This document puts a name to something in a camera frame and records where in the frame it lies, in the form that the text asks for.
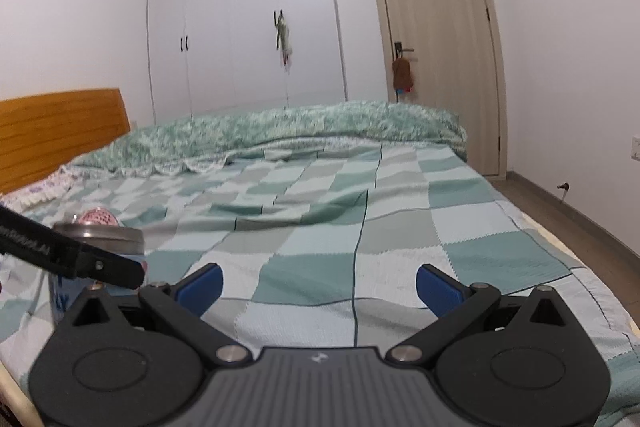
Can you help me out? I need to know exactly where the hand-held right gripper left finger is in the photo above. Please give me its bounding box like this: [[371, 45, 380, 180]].
[[60, 263, 253, 365]]

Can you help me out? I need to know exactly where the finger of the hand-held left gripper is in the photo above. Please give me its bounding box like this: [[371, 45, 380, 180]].
[[74, 241, 147, 292]]

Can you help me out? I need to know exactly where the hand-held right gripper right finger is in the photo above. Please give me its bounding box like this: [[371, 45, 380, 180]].
[[389, 264, 578, 365]]

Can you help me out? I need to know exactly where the blue patterned steel cup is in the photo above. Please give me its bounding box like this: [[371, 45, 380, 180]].
[[49, 221, 149, 324]]

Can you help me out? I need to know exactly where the white lace-edged pillow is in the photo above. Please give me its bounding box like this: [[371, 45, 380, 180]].
[[0, 163, 77, 214]]

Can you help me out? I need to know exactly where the pink knitted item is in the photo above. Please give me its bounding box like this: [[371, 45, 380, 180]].
[[79, 206, 124, 228]]

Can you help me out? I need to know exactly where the wooden headboard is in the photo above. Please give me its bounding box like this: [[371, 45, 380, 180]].
[[0, 88, 132, 196]]

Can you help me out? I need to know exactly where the green checked blanket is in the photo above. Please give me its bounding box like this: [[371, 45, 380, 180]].
[[0, 141, 640, 427]]

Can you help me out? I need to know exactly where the green floral quilt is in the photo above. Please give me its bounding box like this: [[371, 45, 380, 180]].
[[67, 100, 469, 174]]

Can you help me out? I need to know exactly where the brown hanging pouch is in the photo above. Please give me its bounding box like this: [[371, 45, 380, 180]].
[[391, 56, 416, 98]]

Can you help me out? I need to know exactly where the beige door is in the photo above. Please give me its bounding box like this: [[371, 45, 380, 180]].
[[363, 0, 509, 180]]

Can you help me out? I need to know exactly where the green hanging plush toy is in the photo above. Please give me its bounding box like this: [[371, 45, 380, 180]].
[[273, 9, 294, 71]]

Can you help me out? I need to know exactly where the white wardrobe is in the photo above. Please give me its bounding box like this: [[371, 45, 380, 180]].
[[147, 0, 349, 126]]

